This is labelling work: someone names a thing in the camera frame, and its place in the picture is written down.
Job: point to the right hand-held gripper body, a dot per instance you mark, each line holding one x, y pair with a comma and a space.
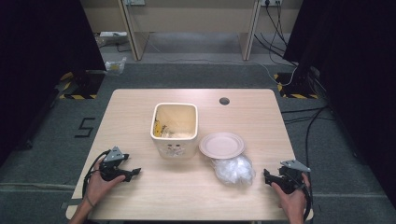
292, 175

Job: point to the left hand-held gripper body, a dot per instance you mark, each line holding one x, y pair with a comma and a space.
113, 155

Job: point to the cream square waste bin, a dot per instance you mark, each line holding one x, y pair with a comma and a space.
174, 147

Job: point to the beige paper plate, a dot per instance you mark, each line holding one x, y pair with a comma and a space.
221, 145

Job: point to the person's right hand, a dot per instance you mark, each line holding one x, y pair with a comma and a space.
292, 202

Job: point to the person's left hand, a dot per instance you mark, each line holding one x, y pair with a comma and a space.
99, 185

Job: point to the black wristband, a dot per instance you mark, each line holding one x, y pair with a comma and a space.
89, 201

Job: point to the grey tape strip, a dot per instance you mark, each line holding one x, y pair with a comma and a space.
64, 205

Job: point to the black hazard-striped stand base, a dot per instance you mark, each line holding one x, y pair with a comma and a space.
82, 85
295, 88

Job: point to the clear plastic bag with yellow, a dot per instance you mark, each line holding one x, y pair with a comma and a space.
115, 66

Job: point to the black curtain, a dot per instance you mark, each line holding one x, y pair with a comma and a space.
358, 77
40, 62

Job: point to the white power strip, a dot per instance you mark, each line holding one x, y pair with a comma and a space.
112, 34

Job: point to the white wall socket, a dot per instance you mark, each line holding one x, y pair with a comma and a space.
271, 2
134, 2

